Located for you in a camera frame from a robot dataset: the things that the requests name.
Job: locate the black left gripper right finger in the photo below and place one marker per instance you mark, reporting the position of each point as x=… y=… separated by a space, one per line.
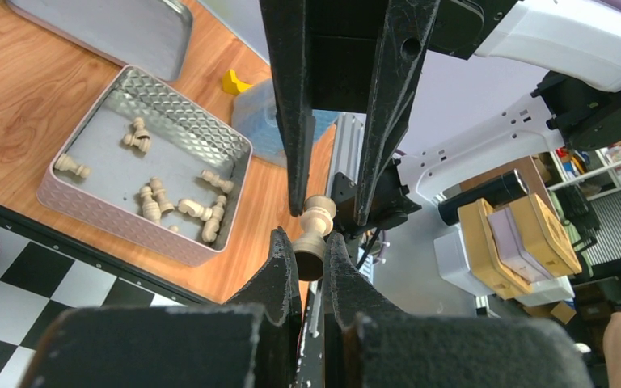
x=371 y=342

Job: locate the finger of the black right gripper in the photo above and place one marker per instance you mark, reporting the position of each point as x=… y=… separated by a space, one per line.
x=288 y=38
x=400 y=50

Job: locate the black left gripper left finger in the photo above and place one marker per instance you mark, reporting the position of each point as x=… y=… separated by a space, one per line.
x=249 y=341

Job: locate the yellow curved toy piece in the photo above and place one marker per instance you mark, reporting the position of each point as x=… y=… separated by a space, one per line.
x=232 y=85

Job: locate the black white chessboard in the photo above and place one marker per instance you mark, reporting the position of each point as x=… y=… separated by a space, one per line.
x=44 y=272

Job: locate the white chess piece being passed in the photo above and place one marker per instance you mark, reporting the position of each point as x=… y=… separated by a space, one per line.
x=316 y=223

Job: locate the blue plastic bag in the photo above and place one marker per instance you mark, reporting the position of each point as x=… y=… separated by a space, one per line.
x=255 y=116

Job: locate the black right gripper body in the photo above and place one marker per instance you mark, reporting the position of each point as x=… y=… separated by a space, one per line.
x=343 y=40

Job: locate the metal tin box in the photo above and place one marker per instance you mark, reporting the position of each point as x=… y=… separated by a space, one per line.
x=149 y=165

